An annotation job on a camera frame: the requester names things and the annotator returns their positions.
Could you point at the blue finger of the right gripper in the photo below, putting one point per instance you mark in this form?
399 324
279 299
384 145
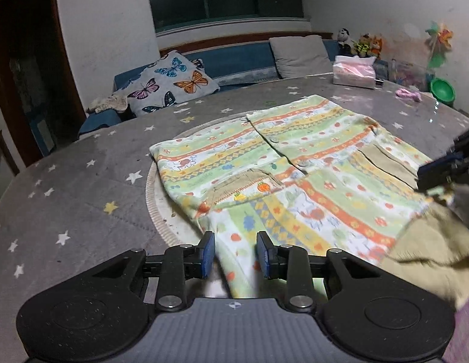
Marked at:
452 168
461 144

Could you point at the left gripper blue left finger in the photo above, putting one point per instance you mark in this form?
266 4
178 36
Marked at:
179 264

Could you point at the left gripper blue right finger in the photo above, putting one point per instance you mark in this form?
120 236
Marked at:
291 264

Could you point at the colourful patterned children's jacket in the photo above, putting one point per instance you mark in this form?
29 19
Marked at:
316 175

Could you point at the green plastic bowl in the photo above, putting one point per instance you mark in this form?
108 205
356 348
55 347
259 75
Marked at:
443 91

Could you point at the pink fabric hair band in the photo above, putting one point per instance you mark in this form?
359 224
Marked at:
413 95

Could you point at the clear plastic toy box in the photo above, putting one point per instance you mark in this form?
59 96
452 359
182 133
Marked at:
410 75

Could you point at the colourful pinwheel toy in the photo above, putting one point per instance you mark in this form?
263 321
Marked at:
439 44

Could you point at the grey star patterned table cover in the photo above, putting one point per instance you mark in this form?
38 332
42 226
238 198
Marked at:
100 196

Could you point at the orange fox plush toy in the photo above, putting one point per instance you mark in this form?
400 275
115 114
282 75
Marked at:
376 46

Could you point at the pink tissue pack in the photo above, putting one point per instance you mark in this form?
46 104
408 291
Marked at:
354 71

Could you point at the yellow plush toy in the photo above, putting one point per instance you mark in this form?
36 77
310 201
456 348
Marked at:
362 47

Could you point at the panda plush toy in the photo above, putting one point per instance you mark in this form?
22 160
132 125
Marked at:
346 45

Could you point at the cream cloth on sofa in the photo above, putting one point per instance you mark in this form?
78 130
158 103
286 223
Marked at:
114 102

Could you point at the butterfly print pillow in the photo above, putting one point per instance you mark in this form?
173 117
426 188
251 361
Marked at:
173 79

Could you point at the grey plain pillow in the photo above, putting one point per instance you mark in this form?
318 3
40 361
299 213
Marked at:
297 56

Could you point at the blue sofa bench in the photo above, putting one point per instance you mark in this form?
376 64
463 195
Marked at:
232 67

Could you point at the dark wooden door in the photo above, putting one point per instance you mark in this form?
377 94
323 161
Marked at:
38 97

